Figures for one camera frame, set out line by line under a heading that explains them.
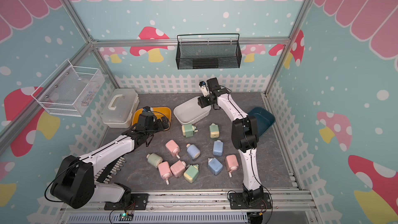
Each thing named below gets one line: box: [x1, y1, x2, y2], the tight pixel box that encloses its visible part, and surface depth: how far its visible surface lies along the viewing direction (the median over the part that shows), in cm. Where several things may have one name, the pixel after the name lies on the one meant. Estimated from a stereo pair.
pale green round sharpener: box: [146, 152, 164, 169], surface depth 82 cm
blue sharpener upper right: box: [212, 139, 224, 157], surface depth 87 cm
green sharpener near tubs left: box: [181, 123, 199, 138], surface depth 95 cm
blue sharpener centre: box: [186, 143, 201, 160], surface depth 85 cm
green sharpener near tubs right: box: [209, 122, 220, 139], surface depth 94 cm
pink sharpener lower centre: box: [169, 159, 188, 178], surface depth 79 cm
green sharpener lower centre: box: [183, 163, 199, 184], surface depth 79 cm
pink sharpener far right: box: [225, 154, 239, 178], surface depth 81 cm
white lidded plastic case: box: [100, 88, 140, 129], surface depth 99 cm
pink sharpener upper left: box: [165, 139, 181, 159], surface depth 87 cm
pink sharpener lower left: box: [157, 161, 174, 186], surface depth 79 cm
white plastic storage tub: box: [173, 96, 212, 125], surface depth 108 cm
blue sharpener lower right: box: [207, 157, 223, 176], surface depth 81 cm
